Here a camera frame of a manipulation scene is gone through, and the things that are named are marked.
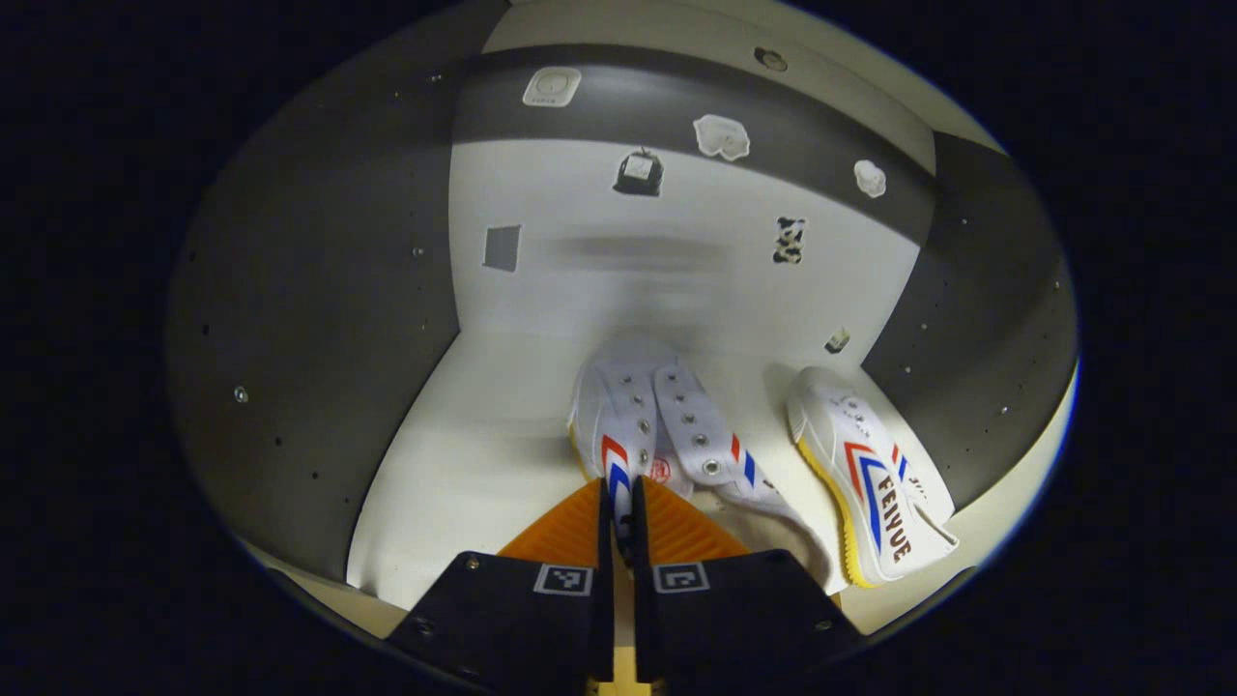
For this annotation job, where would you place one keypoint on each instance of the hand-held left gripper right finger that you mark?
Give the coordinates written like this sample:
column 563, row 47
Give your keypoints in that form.
column 715, row 628

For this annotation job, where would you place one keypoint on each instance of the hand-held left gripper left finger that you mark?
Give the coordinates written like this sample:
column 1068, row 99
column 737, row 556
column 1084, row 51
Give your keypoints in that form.
column 541, row 628

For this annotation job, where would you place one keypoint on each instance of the white canvas shoe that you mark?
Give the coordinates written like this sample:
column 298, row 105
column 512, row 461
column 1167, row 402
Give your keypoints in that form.
column 870, row 483
column 691, row 425

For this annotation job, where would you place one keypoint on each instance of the white shoe cabinet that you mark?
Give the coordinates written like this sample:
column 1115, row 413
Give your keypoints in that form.
column 290, row 290

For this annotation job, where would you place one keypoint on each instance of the white cabinet shelf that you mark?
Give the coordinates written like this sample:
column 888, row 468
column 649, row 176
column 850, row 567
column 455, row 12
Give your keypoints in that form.
column 464, row 464

